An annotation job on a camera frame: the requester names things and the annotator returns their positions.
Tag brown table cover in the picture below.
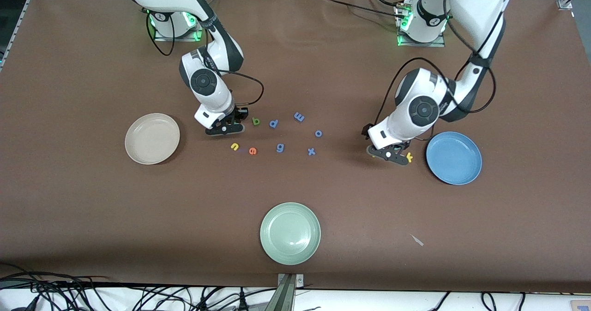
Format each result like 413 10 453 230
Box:
0 0 591 293

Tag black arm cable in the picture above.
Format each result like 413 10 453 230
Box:
107 0 265 108
373 0 520 142

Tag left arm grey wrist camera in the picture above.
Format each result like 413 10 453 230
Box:
367 145 411 167

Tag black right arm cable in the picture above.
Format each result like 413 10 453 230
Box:
107 0 265 108

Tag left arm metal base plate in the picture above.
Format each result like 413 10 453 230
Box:
396 1 446 48

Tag beige plate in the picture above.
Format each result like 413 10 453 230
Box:
125 113 181 165

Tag blue plate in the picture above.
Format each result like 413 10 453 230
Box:
426 132 482 185

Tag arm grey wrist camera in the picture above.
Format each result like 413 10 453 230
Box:
367 145 411 167
205 123 245 137

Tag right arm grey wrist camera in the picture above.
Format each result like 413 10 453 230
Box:
205 123 245 137

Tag pale green plate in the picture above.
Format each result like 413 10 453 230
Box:
260 202 321 266

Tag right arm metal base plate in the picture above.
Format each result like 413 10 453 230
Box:
152 25 204 42

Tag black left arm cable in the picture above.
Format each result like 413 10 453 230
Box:
373 0 520 142

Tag aluminium camera mount profile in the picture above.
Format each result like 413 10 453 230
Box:
277 273 304 311

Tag aluminium table edge rail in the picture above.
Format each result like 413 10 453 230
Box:
0 0 29 72

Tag black base cable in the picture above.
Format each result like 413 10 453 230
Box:
323 0 409 21

